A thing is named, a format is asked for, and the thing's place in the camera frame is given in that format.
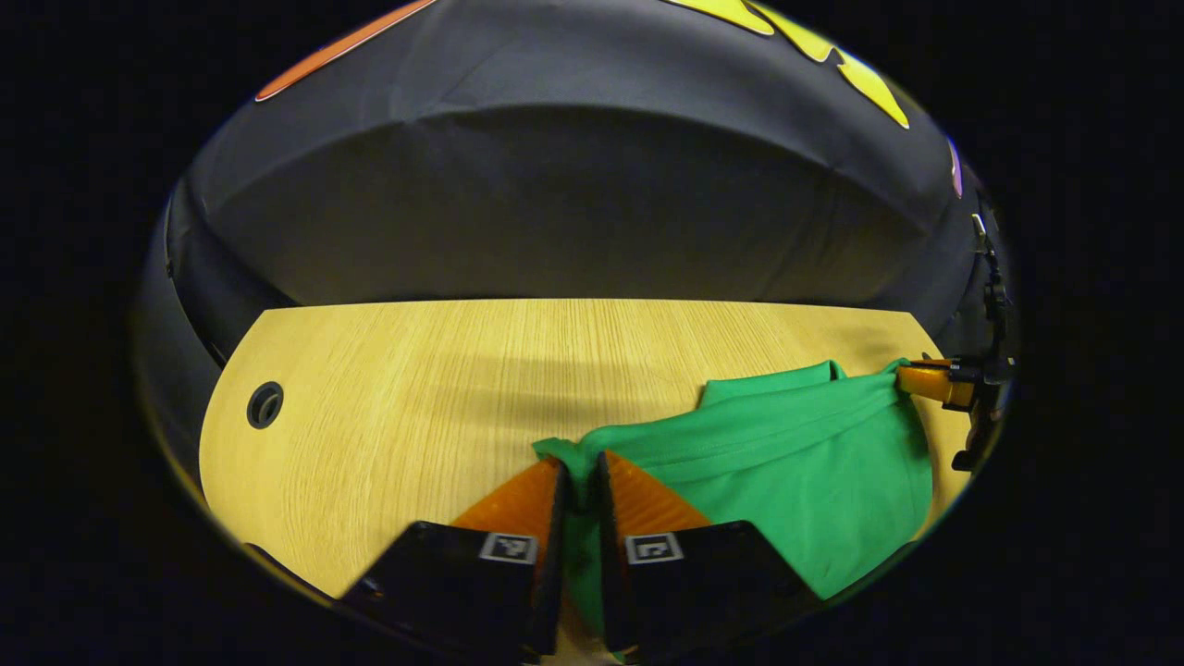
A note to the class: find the green T-shirt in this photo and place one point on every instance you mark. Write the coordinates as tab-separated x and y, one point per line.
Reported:
814	462

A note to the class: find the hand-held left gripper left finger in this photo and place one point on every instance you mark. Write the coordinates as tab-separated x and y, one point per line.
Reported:
555	518

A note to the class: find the black backdrop cloth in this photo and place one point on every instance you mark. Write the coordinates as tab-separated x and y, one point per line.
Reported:
555	185

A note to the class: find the black table grommet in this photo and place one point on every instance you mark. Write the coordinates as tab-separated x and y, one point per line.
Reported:
265	405

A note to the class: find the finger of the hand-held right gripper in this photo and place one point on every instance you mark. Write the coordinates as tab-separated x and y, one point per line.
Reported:
930	383

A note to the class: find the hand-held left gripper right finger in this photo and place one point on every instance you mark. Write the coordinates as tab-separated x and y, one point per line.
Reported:
607	555

